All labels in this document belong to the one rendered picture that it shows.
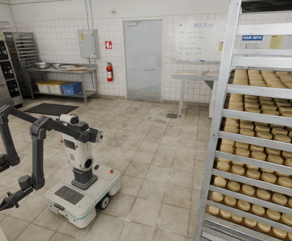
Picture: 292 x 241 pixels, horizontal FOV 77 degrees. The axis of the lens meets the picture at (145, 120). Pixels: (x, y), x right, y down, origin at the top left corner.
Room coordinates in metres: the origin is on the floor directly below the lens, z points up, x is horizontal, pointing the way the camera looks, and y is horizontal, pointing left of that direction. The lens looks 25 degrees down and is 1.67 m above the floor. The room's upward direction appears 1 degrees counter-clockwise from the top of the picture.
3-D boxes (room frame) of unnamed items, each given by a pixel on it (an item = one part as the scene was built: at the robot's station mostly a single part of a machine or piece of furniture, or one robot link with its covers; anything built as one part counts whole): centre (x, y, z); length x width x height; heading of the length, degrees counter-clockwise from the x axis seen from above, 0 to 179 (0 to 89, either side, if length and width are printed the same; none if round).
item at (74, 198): (1.52, 0.67, 0.24); 0.68 x 0.53 x 0.41; 151
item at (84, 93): (5.25, 2.37, 0.49); 1.90 x 0.72 x 0.98; 73
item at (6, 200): (0.78, 0.84, 0.76); 0.09 x 0.07 x 0.07; 151
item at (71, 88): (5.17, 2.09, 0.36); 0.47 x 0.38 x 0.26; 165
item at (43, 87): (5.42, 2.90, 0.36); 0.47 x 0.39 x 0.26; 161
